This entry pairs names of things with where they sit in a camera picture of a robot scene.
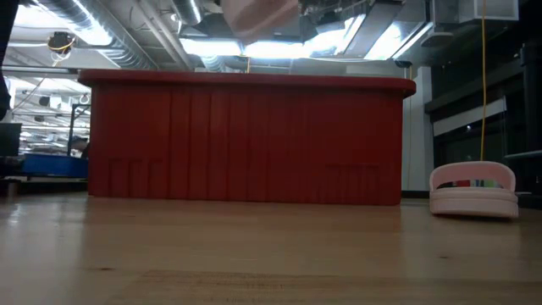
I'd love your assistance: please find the black background screen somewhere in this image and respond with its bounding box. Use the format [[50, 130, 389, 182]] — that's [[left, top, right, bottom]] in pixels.
[[0, 122, 23, 158]]

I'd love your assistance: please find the red plastic bin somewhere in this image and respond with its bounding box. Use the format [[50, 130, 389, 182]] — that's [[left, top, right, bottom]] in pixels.
[[78, 69, 418, 207]]

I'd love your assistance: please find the multicoloured striped object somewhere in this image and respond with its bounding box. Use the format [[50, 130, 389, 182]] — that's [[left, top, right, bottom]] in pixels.
[[437, 178, 505, 190]]

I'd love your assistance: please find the silver spiral duct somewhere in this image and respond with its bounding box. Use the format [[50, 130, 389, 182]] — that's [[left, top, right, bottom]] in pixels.
[[25, 0, 158, 71]]

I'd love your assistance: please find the pink slide sandal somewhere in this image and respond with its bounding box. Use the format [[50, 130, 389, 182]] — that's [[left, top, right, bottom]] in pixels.
[[429, 160, 520, 219], [219, 0, 301, 40]]

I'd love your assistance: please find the black ceiling device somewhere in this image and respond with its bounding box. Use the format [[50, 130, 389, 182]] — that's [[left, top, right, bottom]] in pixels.
[[47, 31, 76, 56]]

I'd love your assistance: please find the blue plastic bin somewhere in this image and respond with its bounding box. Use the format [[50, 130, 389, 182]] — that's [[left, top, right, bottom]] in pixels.
[[23, 152, 90, 179]]

